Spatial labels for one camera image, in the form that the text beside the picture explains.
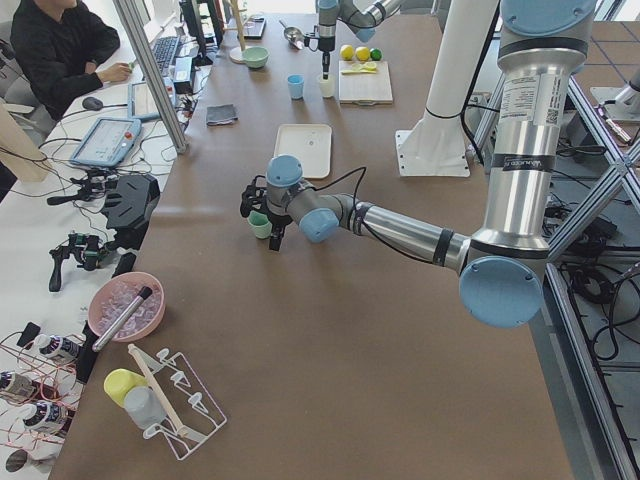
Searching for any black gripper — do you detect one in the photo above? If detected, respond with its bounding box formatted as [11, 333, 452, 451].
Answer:
[240, 175, 285, 251]
[304, 29, 334, 80]

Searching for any mint green plastic cup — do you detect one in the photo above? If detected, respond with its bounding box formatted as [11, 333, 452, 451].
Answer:
[247, 210, 272, 240]

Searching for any pale yellow plastic cup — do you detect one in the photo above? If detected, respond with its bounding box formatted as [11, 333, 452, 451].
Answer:
[317, 75, 335, 99]

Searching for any light blue plastic cup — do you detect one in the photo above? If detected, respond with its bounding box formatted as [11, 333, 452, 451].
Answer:
[287, 74, 305, 100]

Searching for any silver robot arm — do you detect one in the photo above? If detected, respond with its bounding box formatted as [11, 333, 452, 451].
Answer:
[240, 1, 596, 328]
[304, 0, 403, 80]

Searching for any beige rabbit print tray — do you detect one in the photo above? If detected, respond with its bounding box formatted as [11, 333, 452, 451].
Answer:
[273, 124, 332, 179]

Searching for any lower whole lemon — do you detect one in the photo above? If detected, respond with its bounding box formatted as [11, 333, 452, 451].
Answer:
[340, 44, 355, 61]

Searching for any whole lemon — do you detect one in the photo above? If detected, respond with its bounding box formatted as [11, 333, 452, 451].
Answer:
[354, 46, 371, 62]
[340, 44, 355, 61]

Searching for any metal scoop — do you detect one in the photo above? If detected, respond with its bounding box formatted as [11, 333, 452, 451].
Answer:
[279, 19, 305, 50]

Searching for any upper whole lemon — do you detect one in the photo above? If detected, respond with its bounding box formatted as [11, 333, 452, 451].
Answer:
[354, 46, 371, 62]

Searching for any yellow plastic knife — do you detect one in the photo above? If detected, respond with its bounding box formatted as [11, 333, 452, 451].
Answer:
[340, 68, 378, 75]

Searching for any wooden cutting board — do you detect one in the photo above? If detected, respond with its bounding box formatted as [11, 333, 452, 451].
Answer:
[338, 60, 393, 105]

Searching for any green lime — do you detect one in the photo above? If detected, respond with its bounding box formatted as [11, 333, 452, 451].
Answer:
[370, 48, 383, 61]

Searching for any green bowl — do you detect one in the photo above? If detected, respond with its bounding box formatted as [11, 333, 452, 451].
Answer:
[242, 46, 269, 69]

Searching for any wooden stand with base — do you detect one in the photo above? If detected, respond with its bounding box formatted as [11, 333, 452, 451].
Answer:
[227, 0, 246, 64]

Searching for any grey folded cloth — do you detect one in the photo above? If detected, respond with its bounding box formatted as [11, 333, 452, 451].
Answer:
[206, 104, 238, 126]

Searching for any metal tube in bowl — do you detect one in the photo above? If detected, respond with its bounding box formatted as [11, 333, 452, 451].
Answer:
[91, 286, 153, 352]

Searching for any black keyboard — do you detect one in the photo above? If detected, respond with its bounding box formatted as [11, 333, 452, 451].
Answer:
[151, 36, 181, 76]

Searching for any pink bowl with ice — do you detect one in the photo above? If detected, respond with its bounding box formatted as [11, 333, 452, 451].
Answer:
[87, 271, 167, 343]

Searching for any blue teach pendant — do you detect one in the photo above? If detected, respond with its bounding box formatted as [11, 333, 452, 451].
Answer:
[69, 117, 142, 168]
[127, 82, 160, 122]

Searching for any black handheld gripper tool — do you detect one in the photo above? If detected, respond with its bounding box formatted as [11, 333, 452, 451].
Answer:
[48, 232, 116, 292]

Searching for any yellow cup on rack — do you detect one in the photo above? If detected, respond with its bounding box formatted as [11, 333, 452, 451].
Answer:
[103, 368, 148, 407]

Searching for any grey cup on rack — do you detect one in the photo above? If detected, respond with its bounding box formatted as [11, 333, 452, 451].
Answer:
[123, 386, 167, 430]

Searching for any black computer mouse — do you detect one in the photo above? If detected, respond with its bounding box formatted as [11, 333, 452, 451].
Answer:
[82, 96, 104, 111]

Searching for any person in black shirt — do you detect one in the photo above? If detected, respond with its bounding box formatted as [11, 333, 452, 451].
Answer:
[10, 0, 132, 120]

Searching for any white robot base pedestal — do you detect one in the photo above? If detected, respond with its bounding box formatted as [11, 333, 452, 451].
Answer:
[396, 0, 499, 177]

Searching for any white wire cup rack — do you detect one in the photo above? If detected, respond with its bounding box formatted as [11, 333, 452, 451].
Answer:
[128, 344, 228, 461]

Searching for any aluminium frame post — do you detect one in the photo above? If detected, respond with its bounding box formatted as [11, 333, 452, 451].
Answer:
[113, 0, 188, 154]

